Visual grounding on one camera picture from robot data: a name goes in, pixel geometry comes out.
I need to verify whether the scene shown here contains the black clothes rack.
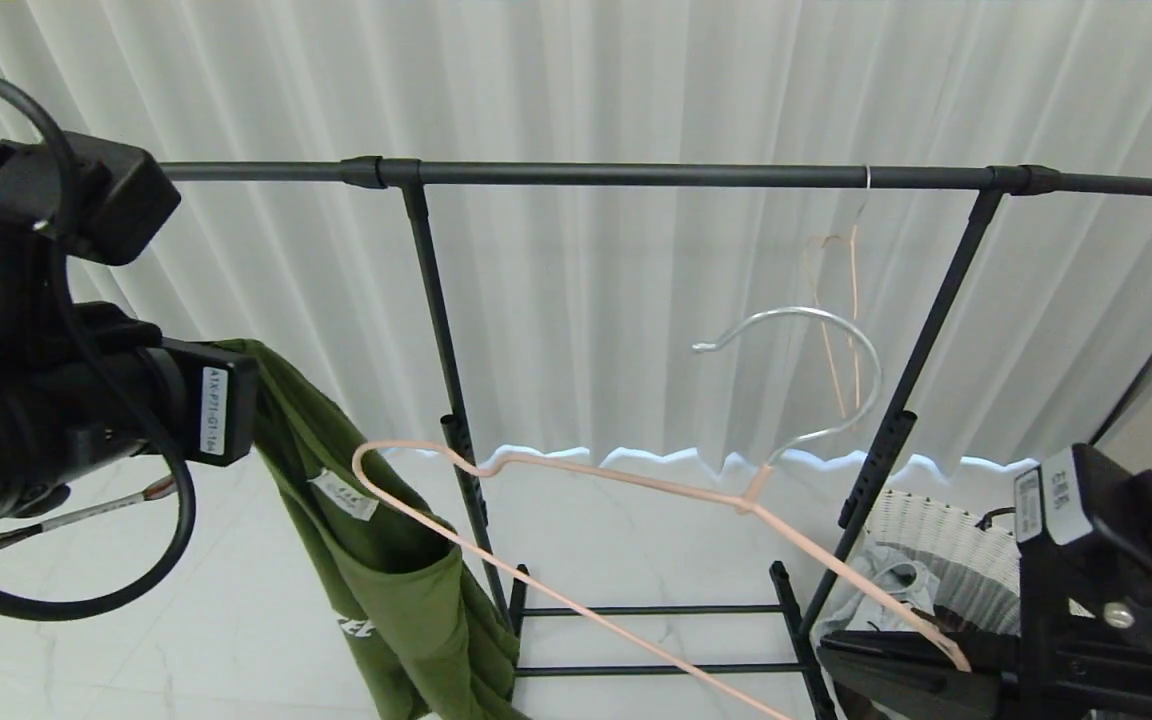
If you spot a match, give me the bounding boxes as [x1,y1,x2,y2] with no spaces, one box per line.
[158,155,1152,720]

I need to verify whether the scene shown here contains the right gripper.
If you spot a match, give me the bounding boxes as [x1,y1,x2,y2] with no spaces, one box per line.
[1011,443,1152,720]

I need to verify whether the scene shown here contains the pink clothes hanger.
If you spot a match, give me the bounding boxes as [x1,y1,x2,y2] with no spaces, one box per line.
[801,165,874,421]
[351,305,972,720]

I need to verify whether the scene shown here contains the white curtain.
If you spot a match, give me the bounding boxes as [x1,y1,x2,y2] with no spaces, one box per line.
[0,0,1152,476]

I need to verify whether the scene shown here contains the pale grey shorts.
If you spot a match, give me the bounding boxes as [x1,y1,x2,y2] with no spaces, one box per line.
[816,545,942,641]

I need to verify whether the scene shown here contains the white laundry basket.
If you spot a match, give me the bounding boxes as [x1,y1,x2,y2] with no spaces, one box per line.
[841,490,1027,720]

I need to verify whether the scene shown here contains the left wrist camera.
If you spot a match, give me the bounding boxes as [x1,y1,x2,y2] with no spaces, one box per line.
[0,130,182,301]

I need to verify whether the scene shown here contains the green printed t-shirt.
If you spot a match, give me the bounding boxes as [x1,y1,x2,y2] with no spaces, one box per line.
[216,338,527,720]

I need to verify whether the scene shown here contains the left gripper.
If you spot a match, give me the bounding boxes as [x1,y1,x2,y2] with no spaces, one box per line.
[0,300,259,501]

